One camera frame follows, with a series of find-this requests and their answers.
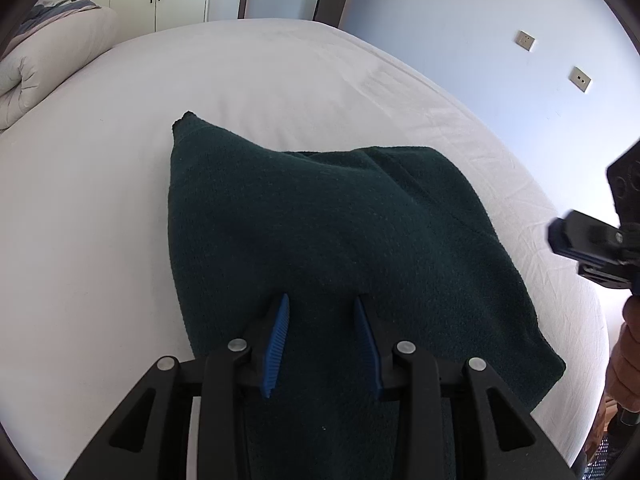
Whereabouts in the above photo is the dark green knit sweater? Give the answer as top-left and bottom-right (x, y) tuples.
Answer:
(168, 114), (565, 479)

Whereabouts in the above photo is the person's right hand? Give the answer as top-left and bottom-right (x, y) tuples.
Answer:
(605, 296), (640, 413)

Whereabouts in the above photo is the folded beige duvet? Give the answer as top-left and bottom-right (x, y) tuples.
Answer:
(1, 0), (118, 130)

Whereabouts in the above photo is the lower wall socket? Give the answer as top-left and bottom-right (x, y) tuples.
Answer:
(568, 66), (591, 93)

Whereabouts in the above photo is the wall socket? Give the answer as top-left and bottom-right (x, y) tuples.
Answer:
(514, 30), (535, 52)
(568, 66), (591, 93)

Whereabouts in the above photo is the upper wall socket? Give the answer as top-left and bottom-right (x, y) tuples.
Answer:
(514, 30), (535, 52)

